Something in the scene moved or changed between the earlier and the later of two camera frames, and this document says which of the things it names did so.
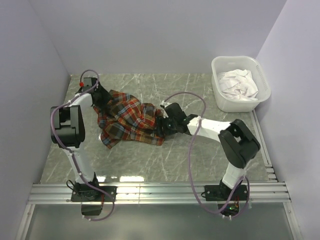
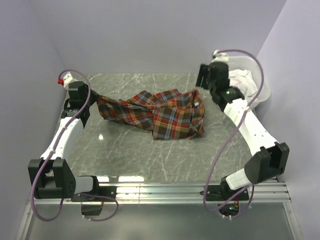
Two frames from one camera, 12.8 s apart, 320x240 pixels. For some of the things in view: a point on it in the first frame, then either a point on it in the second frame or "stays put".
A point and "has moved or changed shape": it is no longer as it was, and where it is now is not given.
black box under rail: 91,209 stays put
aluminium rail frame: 273,192 stays put
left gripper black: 106,96 -> 94,97
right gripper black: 162,121 -> 203,72
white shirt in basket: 239,84 stays put
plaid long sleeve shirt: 125,118 has moved or changed shape
